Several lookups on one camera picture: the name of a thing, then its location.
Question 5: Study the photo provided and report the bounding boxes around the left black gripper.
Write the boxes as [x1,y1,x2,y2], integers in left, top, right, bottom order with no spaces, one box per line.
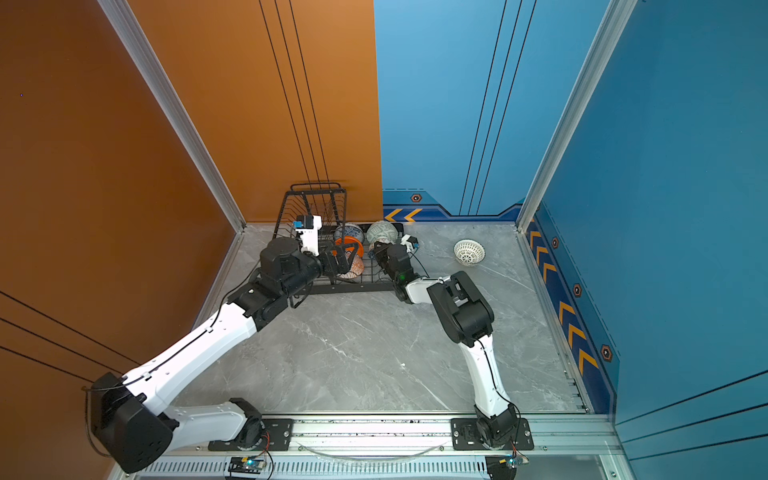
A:
[280,239,356,303]

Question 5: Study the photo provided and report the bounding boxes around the red geometric pattern bowl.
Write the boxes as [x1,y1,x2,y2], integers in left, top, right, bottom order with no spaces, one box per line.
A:
[338,255,365,280]

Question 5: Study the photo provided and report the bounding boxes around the orange plastic bowl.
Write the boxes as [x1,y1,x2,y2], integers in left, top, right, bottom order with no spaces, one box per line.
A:
[335,236,364,258]

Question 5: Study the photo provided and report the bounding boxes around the green geometric pattern bowl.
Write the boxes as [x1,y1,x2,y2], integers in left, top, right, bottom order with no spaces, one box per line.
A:
[366,220,400,248]

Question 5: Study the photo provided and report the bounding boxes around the blue floral white bowl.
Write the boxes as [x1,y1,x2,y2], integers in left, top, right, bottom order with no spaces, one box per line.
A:
[334,223,365,242]

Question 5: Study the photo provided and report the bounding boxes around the black wire dish rack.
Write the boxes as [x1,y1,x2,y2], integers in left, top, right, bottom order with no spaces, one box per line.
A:
[273,182,404,294]

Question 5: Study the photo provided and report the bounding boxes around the white lattice pattern bowl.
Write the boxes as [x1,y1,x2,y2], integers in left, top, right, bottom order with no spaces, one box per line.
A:
[453,239,486,266]

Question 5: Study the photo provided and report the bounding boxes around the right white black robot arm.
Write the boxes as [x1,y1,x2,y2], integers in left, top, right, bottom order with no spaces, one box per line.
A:
[373,242,522,449]

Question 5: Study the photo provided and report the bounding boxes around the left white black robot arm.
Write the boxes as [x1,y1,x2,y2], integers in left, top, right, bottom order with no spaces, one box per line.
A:
[88,237,359,473]

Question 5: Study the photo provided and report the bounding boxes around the left green circuit board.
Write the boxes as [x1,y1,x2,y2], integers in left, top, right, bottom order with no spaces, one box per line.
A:
[226,456,269,479]

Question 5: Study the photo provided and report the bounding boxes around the green circuit board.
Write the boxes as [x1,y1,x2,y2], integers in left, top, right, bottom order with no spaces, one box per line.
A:
[485,453,529,480]
[226,456,269,479]

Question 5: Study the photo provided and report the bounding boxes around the right green circuit board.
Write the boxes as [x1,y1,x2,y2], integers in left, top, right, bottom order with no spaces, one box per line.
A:
[485,453,529,480]

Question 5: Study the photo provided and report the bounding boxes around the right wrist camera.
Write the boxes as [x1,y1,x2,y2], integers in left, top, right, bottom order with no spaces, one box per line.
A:
[400,234,420,254]

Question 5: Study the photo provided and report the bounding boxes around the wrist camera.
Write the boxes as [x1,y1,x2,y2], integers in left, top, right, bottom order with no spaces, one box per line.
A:
[293,215,322,256]
[400,234,420,254]

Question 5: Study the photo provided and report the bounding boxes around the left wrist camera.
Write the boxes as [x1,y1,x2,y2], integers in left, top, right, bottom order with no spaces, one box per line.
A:
[293,215,322,256]

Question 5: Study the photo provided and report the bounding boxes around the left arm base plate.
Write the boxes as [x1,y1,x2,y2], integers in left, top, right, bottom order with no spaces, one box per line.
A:
[207,418,294,452]

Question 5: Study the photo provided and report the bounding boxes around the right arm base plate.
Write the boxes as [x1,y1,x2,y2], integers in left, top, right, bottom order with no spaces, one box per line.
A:
[450,418,535,451]

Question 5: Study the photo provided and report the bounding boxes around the aluminium front rail frame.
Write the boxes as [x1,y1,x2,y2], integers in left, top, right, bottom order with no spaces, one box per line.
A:
[132,413,634,479]

